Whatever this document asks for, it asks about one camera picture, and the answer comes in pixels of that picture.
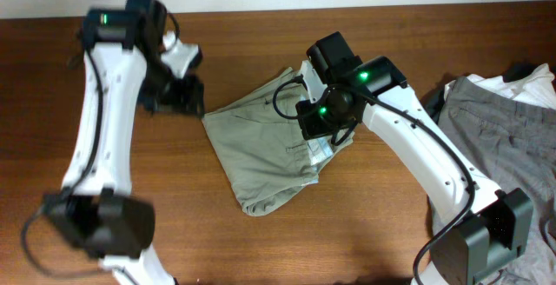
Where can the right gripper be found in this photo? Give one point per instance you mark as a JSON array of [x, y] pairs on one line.
[[311, 127]]

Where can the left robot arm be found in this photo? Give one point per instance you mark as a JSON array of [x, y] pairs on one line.
[[130, 59]]

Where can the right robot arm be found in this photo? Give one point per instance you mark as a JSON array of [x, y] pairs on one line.
[[483, 227]]

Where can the white garment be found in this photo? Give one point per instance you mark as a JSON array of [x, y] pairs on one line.
[[524, 84]]

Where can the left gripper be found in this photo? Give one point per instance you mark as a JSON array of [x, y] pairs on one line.
[[189, 96]]

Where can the khaki shorts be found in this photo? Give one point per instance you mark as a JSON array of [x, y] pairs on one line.
[[265, 157]]

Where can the grey shorts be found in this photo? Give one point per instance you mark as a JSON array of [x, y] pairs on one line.
[[513, 144]]

